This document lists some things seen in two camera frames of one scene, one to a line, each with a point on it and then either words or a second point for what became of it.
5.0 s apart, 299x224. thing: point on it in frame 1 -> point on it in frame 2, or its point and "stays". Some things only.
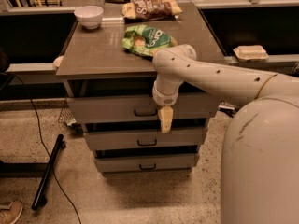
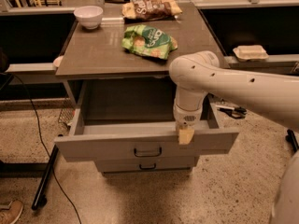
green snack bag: (146, 40) stays
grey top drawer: (139, 105) -> (113, 142)
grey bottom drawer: (160, 163) stays
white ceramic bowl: (90, 17) stays
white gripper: (163, 100) -> (186, 117)
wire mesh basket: (66, 119) stays
